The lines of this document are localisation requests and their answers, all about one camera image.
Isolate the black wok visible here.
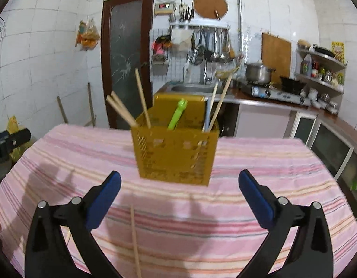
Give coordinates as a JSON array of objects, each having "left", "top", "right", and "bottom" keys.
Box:
[{"left": 280, "top": 75, "right": 308, "bottom": 93}]

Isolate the yellow plastic utensil basket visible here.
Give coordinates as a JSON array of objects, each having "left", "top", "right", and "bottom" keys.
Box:
[{"left": 131, "top": 93, "right": 220, "bottom": 187}]

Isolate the yellow plastic bag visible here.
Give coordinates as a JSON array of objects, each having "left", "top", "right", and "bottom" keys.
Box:
[{"left": 7, "top": 116, "right": 26, "bottom": 163}]

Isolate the black pan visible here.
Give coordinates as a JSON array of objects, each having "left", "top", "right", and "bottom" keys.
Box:
[{"left": 312, "top": 44, "right": 337, "bottom": 58}]

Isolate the beige electric box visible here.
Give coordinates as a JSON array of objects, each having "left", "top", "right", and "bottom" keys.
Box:
[{"left": 154, "top": 1, "right": 176, "bottom": 15}]

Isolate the steel ladle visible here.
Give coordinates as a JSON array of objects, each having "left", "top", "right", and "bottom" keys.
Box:
[{"left": 210, "top": 30, "right": 222, "bottom": 62}]

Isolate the chrome faucet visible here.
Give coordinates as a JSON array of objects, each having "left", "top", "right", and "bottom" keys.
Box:
[{"left": 190, "top": 44, "right": 212, "bottom": 85}]

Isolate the hanging plastic bag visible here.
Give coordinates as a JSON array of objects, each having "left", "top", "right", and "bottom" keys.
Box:
[{"left": 79, "top": 19, "right": 101, "bottom": 51}]

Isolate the glass door cabinet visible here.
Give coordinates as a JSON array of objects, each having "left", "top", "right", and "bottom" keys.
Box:
[{"left": 289, "top": 111, "right": 357, "bottom": 223}]

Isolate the round wooden cutting board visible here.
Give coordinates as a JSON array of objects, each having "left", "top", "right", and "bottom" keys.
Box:
[{"left": 193, "top": 0, "right": 229, "bottom": 19}]

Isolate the pink hanging brush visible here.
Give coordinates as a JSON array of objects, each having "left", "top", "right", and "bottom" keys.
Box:
[{"left": 152, "top": 35, "right": 172, "bottom": 55}]

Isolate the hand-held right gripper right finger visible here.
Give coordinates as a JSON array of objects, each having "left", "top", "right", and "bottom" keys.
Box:
[{"left": 238, "top": 169, "right": 334, "bottom": 278}]

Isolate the grey wall pipe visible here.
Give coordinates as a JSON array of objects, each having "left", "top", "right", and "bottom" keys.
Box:
[{"left": 236, "top": 0, "right": 244, "bottom": 55}]

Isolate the yellow wall poster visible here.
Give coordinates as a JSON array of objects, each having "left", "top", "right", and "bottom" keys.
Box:
[{"left": 331, "top": 41, "right": 345, "bottom": 64}]

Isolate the wooden stick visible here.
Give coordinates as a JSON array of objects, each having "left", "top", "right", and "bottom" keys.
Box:
[
  {"left": 57, "top": 96, "right": 69, "bottom": 124},
  {"left": 87, "top": 82, "right": 97, "bottom": 127}
]

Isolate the white hanging cloth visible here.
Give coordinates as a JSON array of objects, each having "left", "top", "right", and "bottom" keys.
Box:
[{"left": 170, "top": 29, "right": 193, "bottom": 51}]

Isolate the metal wall rack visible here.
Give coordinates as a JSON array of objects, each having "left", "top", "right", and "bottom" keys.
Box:
[{"left": 169, "top": 17, "right": 231, "bottom": 31}]

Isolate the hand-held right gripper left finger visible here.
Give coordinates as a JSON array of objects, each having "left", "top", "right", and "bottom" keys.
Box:
[{"left": 24, "top": 170, "right": 122, "bottom": 278}]

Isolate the clear plastic bottle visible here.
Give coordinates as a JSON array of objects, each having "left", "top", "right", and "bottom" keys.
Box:
[{"left": 301, "top": 55, "right": 312, "bottom": 76}]

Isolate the steel gas stove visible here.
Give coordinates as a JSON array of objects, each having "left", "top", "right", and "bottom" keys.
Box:
[{"left": 249, "top": 82, "right": 312, "bottom": 106}]

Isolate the brown frosted glass door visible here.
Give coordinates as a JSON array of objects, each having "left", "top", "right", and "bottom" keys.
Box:
[{"left": 101, "top": 0, "right": 155, "bottom": 129}]

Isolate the brown kitchen counter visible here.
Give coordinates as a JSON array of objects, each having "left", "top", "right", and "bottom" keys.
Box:
[{"left": 155, "top": 79, "right": 357, "bottom": 148}]

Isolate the pink striped cloth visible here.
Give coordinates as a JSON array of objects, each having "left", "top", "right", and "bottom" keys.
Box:
[{"left": 0, "top": 123, "right": 357, "bottom": 278}]

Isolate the steel pot with lid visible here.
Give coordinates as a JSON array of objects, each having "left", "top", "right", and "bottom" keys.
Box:
[{"left": 245, "top": 61, "right": 276, "bottom": 84}]

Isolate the green plastic spoon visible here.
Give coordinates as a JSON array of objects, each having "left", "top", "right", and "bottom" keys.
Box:
[{"left": 167, "top": 98, "right": 188, "bottom": 130}]

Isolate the stack of white bowls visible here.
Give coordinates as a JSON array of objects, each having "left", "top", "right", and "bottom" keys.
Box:
[{"left": 307, "top": 88, "right": 340, "bottom": 112}]

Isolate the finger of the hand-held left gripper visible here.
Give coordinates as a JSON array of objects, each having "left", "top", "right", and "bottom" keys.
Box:
[{"left": 7, "top": 128, "right": 32, "bottom": 155}]

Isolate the wooden chopstick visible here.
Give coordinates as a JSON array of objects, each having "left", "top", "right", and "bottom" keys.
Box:
[
  {"left": 105, "top": 95, "right": 136, "bottom": 128},
  {"left": 110, "top": 91, "right": 139, "bottom": 126},
  {"left": 208, "top": 75, "right": 233, "bottom": 132},
  {"left": 202, "top": 82, "right": 220, "bottom": 132},
  {"left": 134, "top": 68, "right": 152, "bottom": 129},
  {"left": 130, "top": 205, "right": 143, "bottom": 278}
]

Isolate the grey corner shelf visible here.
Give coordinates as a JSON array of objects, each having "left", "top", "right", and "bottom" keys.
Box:
[{"left": 294, "top": 48, "right": 347, "bottom": 95}]

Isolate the rectangular wooden cutting board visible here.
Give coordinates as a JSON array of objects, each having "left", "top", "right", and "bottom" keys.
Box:
[{"left": 261, "top": 32, "right": 292, "bottom": 79}]

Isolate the stainless steel sink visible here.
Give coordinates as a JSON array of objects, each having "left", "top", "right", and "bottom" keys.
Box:
[{"left": 161, "top": 81, "right": 234, "bottom": 96}]

